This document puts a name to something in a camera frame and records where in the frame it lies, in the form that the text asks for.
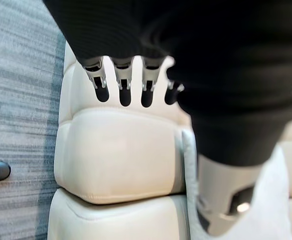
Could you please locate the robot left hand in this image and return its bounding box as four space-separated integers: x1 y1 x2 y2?
42 0 292 238

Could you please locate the light grey fabric cushion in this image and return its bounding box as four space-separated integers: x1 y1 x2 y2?
181 128 292 240

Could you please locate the cream leather sofa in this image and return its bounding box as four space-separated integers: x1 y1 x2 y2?
47 41 292 240

